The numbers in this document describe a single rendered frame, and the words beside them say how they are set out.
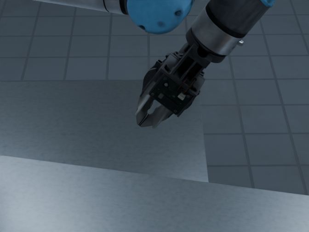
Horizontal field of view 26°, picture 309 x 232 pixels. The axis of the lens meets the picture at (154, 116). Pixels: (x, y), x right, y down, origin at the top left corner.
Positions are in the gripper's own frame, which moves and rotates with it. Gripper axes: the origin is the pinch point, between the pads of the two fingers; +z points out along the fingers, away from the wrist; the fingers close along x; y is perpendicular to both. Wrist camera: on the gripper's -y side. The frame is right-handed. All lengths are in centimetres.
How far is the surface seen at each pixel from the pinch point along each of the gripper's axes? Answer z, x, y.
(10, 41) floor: 136, -63, -188
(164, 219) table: 21.4, 16.7, -7.3
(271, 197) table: 9.5, 32.6, -19.3
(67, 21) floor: 122, -48, -215
